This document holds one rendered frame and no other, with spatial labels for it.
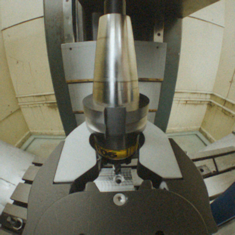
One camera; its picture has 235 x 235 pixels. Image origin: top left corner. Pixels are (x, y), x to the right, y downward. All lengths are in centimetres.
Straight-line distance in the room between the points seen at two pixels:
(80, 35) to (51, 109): 80
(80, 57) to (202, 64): 103
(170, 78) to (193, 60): 54
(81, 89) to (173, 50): 50
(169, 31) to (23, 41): 110
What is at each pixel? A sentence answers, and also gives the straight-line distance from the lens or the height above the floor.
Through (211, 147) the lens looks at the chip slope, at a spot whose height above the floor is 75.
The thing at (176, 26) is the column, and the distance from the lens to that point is 67.
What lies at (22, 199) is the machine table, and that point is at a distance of 58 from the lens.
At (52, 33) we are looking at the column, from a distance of 66.
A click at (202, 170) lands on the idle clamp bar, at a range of 54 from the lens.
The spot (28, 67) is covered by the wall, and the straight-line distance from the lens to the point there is 120.
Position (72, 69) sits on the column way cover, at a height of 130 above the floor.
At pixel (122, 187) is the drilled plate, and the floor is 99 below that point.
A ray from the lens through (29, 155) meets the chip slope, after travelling 106.
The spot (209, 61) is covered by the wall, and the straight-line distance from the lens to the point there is 127.
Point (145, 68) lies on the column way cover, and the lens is 54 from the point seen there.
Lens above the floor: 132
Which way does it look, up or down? 28 degrees down
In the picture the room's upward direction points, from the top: 1 degrees counter-clockwise
